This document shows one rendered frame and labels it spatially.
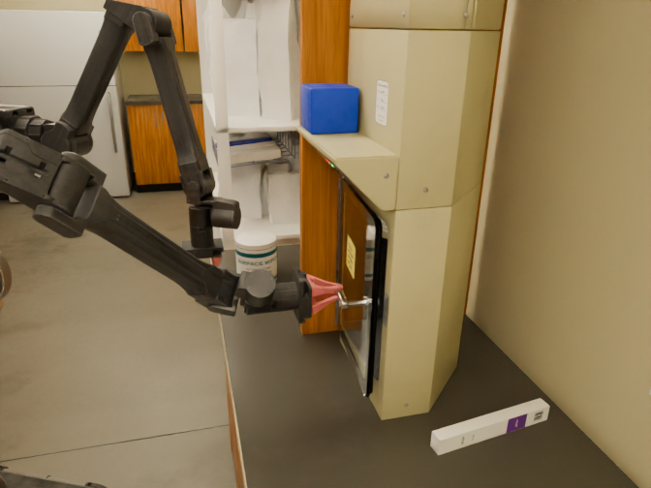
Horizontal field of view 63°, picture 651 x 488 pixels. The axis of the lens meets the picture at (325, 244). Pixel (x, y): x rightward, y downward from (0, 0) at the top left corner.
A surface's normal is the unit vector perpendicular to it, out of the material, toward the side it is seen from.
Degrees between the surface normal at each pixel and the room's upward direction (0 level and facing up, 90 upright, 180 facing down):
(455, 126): 90
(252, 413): 0
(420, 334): 90
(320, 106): 90
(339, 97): 90
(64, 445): 0
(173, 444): 0
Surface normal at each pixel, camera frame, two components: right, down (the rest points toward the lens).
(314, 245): 0.26, 0.37
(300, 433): 0.02, -0.92
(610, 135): -0.97, 0.08
